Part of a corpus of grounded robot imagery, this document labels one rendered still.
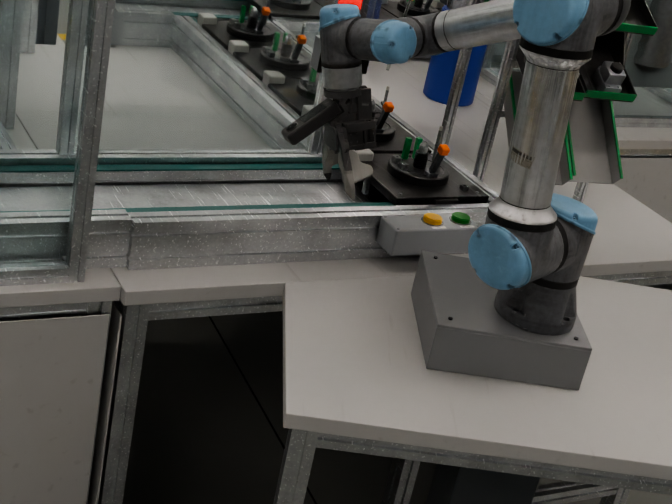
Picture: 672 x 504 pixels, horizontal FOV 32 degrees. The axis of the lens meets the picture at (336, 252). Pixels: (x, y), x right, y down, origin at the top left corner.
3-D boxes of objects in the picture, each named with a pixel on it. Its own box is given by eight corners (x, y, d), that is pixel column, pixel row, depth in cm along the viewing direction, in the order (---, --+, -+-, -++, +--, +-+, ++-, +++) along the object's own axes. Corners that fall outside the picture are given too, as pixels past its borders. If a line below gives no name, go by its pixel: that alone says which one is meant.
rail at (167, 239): (509, 251, 266) (522, 207, 261) (128, 270, 224) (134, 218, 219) (496, 240, 270) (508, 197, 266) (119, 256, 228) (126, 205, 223)
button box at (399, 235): (475, 252, 252) (482, 226, 249) (390, 257, 242) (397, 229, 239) (458, 237, 257) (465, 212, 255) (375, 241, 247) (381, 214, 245)
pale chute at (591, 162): (613, 184, 281) (623, 178, 277) (564, 181, 276) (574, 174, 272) (597, 77, 289) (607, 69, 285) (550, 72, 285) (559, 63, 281)
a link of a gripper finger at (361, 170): (380, 190, 221) (369, 145, 224) (351, 195, 220) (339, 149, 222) (376, 196, 224) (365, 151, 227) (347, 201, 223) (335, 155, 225)
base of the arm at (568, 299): (580, 341, 213) (596, 294, 209) (498, 326, 212) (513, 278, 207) (566, 300, 226) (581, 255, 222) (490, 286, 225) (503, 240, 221)
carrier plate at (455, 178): (487, 204, 264) (489, 195, 263) (395, 206, 253) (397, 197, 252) (433, 160, 283) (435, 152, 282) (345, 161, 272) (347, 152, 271)
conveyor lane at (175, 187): (477, 239, 268) (488, 199, 264) (118, 255, 229) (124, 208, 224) (415, 186, 290) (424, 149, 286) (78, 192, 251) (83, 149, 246)
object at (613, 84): (616, 98, 272) (630, 76, 267) (599, 97, 271) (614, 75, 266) (605, 72, 277) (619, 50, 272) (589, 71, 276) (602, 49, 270)
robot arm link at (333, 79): (328, 70, 217) (315, 63, 224) (330, 95, 219) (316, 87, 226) (367, 66, 219) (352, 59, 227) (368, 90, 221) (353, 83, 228)
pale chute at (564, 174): (563, 185, 274) (572, 178, 270) (512, 182, 269) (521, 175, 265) (548, 75, 282) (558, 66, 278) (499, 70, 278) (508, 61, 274)
